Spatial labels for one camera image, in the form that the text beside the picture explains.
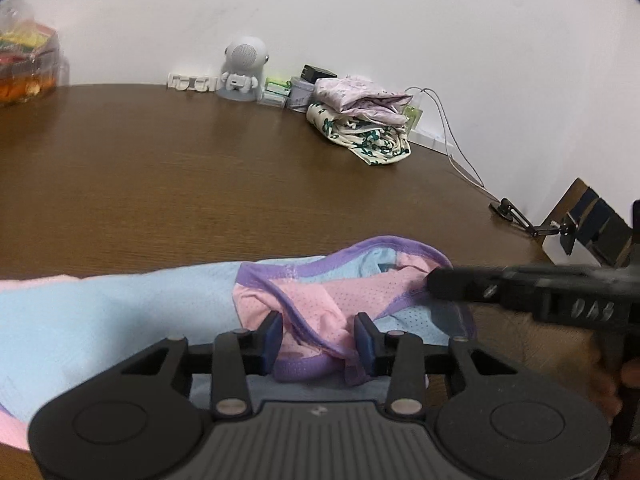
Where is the white robot-shaped speaker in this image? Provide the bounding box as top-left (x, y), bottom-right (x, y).
top-left (215, 35), bottom-right (269, 104)

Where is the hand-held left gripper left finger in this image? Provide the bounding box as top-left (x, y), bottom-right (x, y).
top-left (122, 311), bottom-right (283, 422)

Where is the person's right hand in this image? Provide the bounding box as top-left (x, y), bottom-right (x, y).
top-left (471, 306), bottom-right (622, 414)

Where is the folded pink floral garment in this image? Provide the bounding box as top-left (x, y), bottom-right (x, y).
top-left (312, 74), bottom-right (414, 129)

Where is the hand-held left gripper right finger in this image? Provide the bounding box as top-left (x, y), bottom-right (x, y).
top-left (354, 312), bottom-right (518, 422)

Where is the white charging cable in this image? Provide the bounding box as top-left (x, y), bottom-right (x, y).
top-left (404, 87), bottom-right (502, 202)

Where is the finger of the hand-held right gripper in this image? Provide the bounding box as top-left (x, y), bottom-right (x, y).
top-left (427, 265), bottom-right (516, 307)

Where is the black articulated phone holder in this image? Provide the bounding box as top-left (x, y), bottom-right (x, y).
top-left (488, 197), bottom-right (577, 256)

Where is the pink blue purple-trimmed vest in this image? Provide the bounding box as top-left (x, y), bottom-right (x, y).
top-left (0, 235), bottom-right (477, 452)

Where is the plastic bag of colourful packets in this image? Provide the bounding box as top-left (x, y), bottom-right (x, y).
top-left (0, 0), bottom-right (62, 63)

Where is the small black box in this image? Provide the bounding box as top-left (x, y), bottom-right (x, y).
top-left (301, 64), bottom-right (337, 86)

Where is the folded white green-print garment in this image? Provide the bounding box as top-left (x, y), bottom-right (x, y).
top-left (305, 102), bottom-right (412, 167)

